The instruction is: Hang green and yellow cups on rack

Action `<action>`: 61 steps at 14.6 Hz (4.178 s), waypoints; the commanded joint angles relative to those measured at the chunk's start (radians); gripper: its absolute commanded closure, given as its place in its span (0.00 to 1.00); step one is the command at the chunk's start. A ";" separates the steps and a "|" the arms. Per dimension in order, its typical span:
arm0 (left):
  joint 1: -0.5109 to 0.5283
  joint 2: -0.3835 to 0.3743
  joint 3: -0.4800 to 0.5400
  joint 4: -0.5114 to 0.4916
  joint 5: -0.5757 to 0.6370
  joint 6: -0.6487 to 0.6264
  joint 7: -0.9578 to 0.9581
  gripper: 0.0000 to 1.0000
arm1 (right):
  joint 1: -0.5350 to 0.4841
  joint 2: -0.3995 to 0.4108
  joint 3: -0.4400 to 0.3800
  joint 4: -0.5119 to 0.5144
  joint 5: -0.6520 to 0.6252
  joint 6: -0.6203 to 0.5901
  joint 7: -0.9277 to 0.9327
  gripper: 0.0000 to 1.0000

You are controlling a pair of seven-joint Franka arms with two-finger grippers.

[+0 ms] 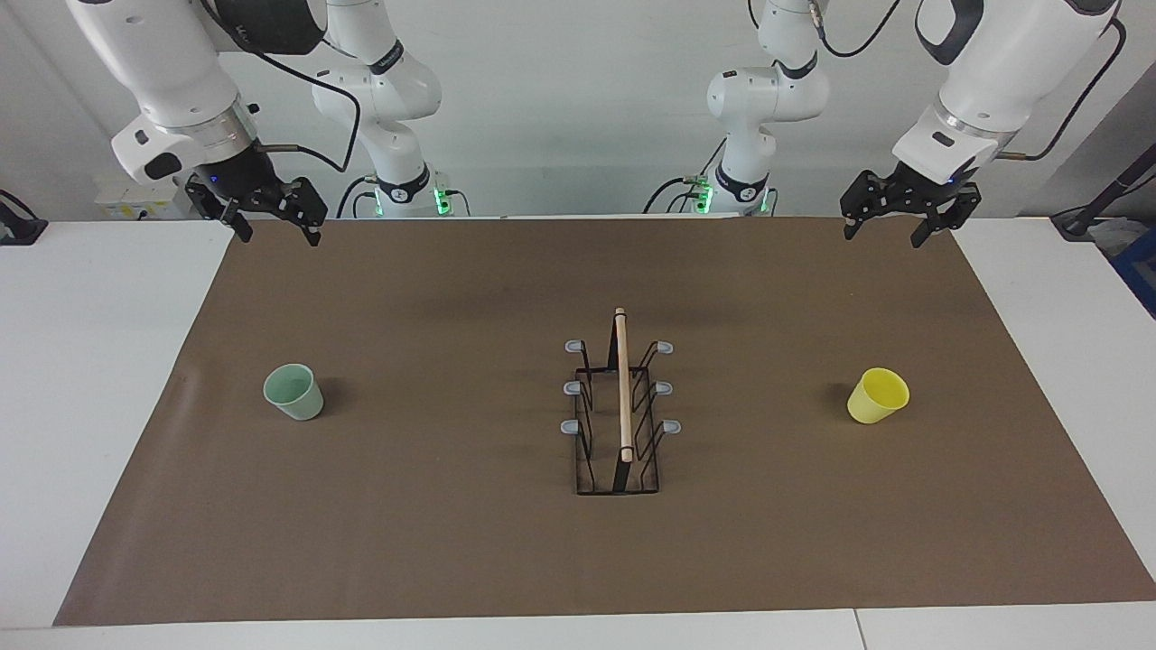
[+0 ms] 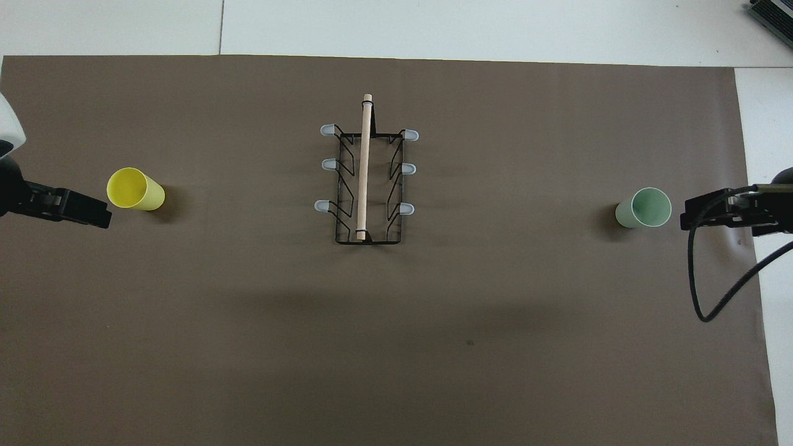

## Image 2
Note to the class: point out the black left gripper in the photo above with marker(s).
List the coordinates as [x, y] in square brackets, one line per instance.
[12, 189]

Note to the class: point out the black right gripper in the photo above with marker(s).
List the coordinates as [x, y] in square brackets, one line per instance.
[782, 214]

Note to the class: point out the pale green plastic cup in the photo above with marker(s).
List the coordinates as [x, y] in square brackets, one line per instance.
[647, 207]

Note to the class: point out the yellow plastic cup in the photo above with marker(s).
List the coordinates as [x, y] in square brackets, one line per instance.
[133, 191]

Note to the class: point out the grey ribbed device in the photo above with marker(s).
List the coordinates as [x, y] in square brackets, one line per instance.
[774, 12]

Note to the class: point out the brown table mat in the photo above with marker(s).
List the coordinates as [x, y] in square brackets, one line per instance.
[433, 341]

